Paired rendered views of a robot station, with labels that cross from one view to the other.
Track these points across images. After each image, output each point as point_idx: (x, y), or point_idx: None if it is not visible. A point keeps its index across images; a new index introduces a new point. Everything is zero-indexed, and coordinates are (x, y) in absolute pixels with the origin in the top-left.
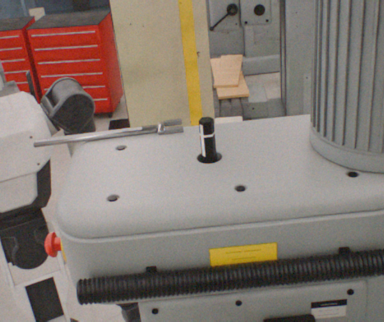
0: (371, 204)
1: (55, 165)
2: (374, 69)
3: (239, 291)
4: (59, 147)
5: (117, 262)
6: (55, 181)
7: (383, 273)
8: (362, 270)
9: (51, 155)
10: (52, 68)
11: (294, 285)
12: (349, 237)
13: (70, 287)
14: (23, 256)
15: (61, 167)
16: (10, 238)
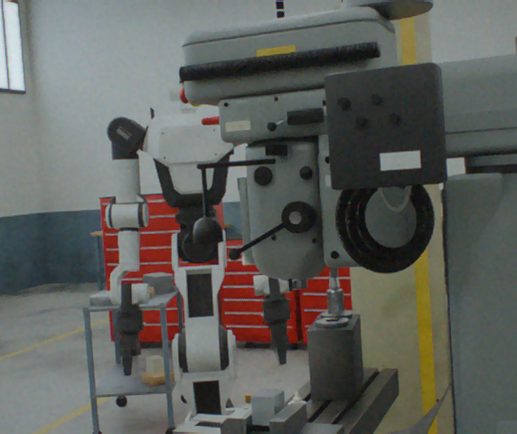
0: (349, 15)
1: (295, 385)
2: None
3: (275, 86)
4: (305, 372)
5: (205, 60)
6: (288, 396)
7: (352, 54)
8: (338, 51)
9: (293, 377)
10: (316, 285)
11: (308, 82)
12: (339, 41)
13: None
14: (191, 245)
15: (299, 387)
16: (184, 231)
